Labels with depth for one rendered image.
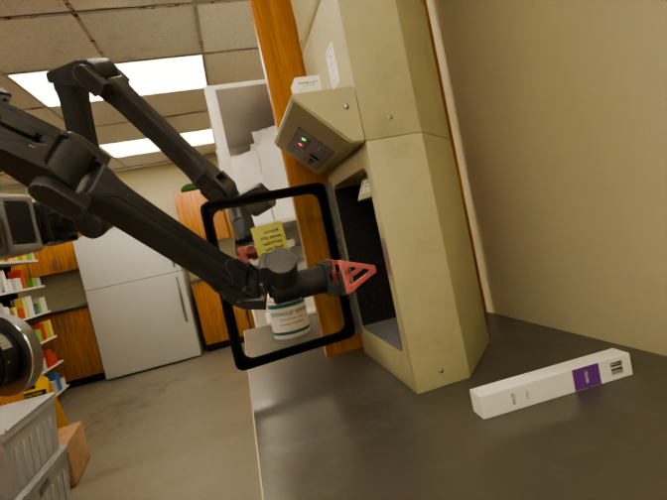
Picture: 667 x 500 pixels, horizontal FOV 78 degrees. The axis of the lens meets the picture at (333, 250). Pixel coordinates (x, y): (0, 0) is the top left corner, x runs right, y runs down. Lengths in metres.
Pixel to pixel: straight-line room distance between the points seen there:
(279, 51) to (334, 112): 0.46
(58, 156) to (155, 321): 5.12
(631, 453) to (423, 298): 0.37
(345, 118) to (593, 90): 0.47
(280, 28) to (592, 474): 1.11
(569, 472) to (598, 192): 0.55
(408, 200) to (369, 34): 0.30
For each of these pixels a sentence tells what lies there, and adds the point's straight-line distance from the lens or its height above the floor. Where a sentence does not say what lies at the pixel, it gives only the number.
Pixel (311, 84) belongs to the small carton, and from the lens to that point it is 0.87.
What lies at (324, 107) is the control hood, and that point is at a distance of 0.76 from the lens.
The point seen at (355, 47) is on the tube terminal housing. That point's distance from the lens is 0.82.
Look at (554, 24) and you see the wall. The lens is 1.03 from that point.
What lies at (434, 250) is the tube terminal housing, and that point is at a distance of 0.79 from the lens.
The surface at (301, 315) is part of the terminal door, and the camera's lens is 1.02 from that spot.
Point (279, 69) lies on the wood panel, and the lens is 1.17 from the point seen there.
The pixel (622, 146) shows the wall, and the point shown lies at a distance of 0.92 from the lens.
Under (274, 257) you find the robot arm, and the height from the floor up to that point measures 1.24.
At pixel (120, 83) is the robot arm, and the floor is 1.69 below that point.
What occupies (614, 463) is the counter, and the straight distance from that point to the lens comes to 0.63.
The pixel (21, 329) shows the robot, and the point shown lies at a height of 1.19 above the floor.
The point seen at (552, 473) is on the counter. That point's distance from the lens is 0.60.
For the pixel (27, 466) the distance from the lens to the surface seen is 2.84.
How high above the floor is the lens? 1.27
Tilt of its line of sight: 3 degrees down
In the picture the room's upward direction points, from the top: 12 degrees counter-clockwise
